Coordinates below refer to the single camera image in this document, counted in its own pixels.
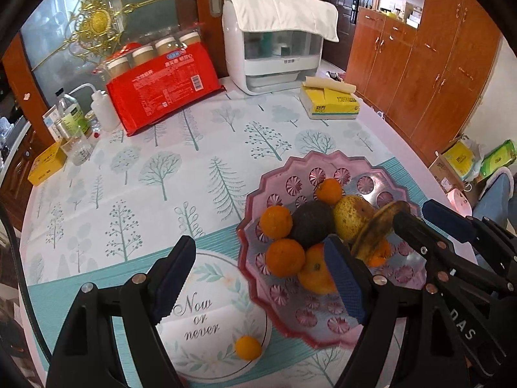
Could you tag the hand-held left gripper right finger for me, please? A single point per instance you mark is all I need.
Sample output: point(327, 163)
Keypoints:
point(345, 283)

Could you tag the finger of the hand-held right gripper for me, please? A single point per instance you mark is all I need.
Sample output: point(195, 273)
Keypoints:
point(448, 218)
point(416, 230)

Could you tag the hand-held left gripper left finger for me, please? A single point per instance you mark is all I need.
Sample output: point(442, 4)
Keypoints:
point(173, 281)

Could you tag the red yellow apple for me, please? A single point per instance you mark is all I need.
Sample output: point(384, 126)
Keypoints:
point(315, 277)

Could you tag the white round printed plate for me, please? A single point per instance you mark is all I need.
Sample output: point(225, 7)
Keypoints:
point(210, 291)

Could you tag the overripe banana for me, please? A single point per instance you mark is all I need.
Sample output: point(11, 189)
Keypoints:
point(373, 230)

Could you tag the small orange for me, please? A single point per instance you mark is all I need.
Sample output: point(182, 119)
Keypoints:
point(329, 191)
point(248, 347)
point(276, 221)
point(285, 257)
point(380, 258)

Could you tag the pink glass fruit plate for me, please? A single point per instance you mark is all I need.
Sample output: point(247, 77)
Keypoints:
point(307, 315)

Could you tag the yellow pear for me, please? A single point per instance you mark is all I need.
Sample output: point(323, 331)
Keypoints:
point(351, 218)

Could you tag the dark avocado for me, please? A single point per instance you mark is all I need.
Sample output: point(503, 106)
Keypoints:
point(311, 226)

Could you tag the pink plastic stool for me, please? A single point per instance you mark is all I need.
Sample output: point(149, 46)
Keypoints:
point(460, 204)

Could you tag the person's jeans leg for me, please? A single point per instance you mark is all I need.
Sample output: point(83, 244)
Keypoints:
point(490, 204)

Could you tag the open cardboard box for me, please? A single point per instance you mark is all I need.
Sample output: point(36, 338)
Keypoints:
point(442, 171)

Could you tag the yellow green packet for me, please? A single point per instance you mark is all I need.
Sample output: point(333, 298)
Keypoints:
point(460, 159)

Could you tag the green wipes packet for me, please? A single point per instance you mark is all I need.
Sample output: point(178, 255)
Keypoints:
point(501, 157)

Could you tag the yellow tissue pack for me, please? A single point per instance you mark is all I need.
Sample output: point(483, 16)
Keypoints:
point(329, 99)

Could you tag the clear glass cup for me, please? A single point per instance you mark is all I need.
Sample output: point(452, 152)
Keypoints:
point(80, 147)

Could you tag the yellow cardboard box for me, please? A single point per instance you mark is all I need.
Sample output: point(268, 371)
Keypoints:
point(46, 163)

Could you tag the dark shoe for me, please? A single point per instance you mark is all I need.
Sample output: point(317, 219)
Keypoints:
point(334, 75)

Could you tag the small clear jar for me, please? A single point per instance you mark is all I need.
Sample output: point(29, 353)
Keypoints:
point(92, 122)

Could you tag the white squeeze bottle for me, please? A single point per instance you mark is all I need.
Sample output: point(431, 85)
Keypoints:
point(103, 111)

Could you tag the red plastic package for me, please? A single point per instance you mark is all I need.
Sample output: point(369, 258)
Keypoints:
point(161, 89)

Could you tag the green label clear bottle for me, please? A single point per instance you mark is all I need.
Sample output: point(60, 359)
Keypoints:
point(72, 117)

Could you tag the white carton box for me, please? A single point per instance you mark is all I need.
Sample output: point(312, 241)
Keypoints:
point(50, 123)

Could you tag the wooden kitchen cabinet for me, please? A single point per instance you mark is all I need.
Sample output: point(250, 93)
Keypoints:
point(12, 161)

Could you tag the white countertop appliance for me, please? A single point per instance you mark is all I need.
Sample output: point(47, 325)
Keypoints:
point(274, 60)

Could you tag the beige filled glass jar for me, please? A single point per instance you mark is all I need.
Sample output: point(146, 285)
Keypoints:
point(118, 66)
point(142, 54)
point(167, 45)
point(190, 39)

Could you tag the dark entrance door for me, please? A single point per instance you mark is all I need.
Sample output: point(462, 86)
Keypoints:
point(343, 0)

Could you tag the white cloth cover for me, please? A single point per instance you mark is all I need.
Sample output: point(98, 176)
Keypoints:
point(282, 8)

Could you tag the golden door ornament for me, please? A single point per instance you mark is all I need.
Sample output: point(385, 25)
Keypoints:
point(99, 20)

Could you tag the frosted glass sliding door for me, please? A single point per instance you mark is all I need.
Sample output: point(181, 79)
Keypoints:
point(161, 8)

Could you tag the brown wooden wall cabinet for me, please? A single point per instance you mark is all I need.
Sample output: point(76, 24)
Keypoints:
point(424, 68)

